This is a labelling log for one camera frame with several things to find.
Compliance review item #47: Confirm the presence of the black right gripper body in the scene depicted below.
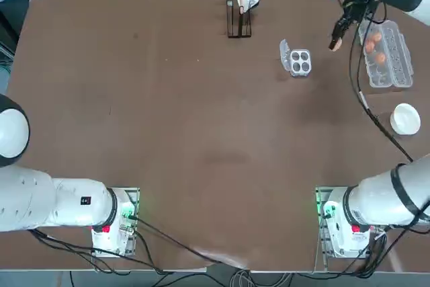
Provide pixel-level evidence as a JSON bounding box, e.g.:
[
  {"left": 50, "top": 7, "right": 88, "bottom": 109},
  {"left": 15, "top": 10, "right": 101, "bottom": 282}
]
[{"left": 341, "top": 0, "right": 370, "bottom": 24}]

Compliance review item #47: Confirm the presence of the small four-slot egg tray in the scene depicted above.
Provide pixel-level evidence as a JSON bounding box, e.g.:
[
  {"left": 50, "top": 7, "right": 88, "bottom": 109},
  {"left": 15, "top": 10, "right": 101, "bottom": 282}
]
[{"left": 279, "top": 38, "right": 312, "bottom": 79}]

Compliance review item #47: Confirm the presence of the transparent twelve-slot egg tray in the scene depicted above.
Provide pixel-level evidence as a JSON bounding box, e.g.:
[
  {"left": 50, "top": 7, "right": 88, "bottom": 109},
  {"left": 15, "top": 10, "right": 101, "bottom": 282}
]
[{"left": 357, "top": 19, "right": 415, "bottom": 89}]

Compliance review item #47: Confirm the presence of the white paper bowl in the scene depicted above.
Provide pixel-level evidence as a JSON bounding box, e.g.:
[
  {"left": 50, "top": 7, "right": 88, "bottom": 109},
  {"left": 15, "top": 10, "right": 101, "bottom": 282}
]
[{"left": 389, "top": 103, "right": 421, "bottom": 136}]

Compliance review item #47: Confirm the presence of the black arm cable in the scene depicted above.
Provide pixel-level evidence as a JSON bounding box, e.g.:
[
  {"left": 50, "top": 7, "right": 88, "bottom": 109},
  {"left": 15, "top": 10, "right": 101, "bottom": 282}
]
[{"left": 349, "top": 0, "right": 414, "bottom": 162}]

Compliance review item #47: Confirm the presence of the black wire cup rack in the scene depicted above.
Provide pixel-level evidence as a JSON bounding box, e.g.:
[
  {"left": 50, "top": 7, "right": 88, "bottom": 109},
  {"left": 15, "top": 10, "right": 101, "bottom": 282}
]
[{"left": 225, "top": 0, "right": 253, "bottom": 39}]

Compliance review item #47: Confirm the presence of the black power cable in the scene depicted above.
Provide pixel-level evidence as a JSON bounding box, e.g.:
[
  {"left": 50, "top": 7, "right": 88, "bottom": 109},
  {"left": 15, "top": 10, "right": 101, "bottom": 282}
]
[{"left": 129, "top": 214, "right": 249, "bottom": 270}]

